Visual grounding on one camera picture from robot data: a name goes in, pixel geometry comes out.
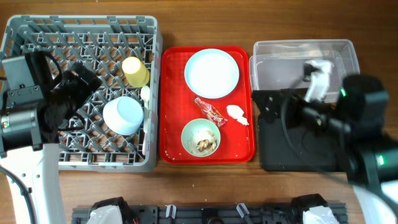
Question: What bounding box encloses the light blue bowl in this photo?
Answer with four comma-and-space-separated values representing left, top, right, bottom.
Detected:
103, 96, 144, 136

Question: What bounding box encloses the yellow plastic cup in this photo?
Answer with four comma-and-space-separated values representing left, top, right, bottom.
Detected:
122, 57, 150, 88

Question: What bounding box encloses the white plastic spoon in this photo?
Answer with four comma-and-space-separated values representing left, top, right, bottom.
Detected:
140, 85, 150, 133

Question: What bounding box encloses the green bowl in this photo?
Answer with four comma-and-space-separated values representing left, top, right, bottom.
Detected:
181, 118, 221, 157

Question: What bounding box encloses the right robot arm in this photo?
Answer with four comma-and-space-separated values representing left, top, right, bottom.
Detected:
252, 75, 397, 223

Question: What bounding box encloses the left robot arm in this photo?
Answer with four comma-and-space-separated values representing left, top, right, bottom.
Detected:
1, 63, 102, 223

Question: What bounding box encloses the black waste tray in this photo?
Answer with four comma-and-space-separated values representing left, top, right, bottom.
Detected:
258, 121, 342, 172

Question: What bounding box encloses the grey dishwasher rack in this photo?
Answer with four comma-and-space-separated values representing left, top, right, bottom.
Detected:
1, 15, 163, 172

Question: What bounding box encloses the clear plastic bin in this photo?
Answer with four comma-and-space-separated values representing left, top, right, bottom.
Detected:
249, 39, 360, 103

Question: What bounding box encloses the crumpled white tissue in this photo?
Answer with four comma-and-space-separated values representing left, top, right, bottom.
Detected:
226, 105, 249, 126

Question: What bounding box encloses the red snack wrapper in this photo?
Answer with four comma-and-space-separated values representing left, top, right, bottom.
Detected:
194, 97, 228, 128

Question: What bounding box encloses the light blue plate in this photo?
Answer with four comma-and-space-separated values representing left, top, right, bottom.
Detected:
184, 49, 240, 99

